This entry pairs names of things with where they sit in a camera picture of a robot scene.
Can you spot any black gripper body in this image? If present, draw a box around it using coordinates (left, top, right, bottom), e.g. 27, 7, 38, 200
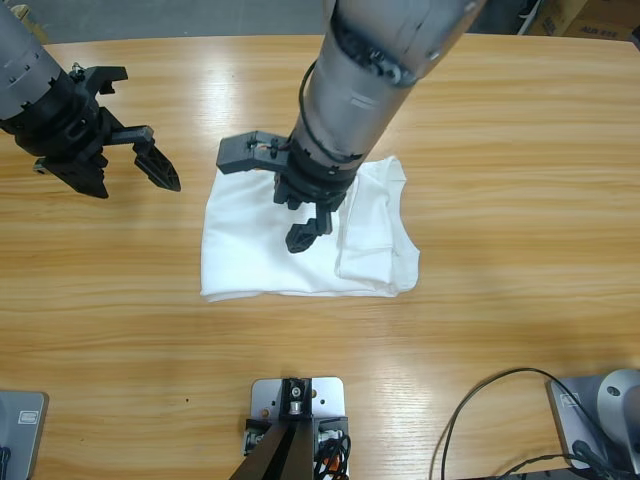
0, 69, 154, 174
272, 142, 362, 212

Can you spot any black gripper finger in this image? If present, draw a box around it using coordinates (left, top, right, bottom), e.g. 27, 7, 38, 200
286, 201, 334, 254
133, 142, 182, 193
59, 166, 110, 200

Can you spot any white t-shirt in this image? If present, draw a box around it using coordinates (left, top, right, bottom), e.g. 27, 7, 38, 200
199, 155, 421, 305

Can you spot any white slanted leg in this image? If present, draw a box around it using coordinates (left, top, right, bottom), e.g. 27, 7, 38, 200
517, 0, 544, 35

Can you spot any brown cardboard box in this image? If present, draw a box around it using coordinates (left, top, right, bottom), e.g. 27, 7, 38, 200
529, 0, 589, 36

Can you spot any dark printed box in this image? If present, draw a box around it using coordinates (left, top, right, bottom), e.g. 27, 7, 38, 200
564, 0, 636, 40

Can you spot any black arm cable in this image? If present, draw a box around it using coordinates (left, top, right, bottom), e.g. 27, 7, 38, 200
298, 60, 362, 162

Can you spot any orange and black cable bunch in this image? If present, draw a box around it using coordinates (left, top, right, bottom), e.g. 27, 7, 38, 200
313, 433, 354, 480

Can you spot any dark camera post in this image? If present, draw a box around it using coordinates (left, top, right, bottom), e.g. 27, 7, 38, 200
233, 378, 316, 480

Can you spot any long black cable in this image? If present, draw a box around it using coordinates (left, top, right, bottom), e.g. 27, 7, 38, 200
432, 368, 551, 480

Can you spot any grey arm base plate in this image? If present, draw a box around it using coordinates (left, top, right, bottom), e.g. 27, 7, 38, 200
545, 374, 640, 472
0, 389, 50, 480

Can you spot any thin twisted cable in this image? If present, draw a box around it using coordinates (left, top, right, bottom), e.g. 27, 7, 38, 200
499, 453, 571, 480

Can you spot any thin black wire bundle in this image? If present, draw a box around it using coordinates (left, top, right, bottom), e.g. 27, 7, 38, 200
569, 437, 640, 480

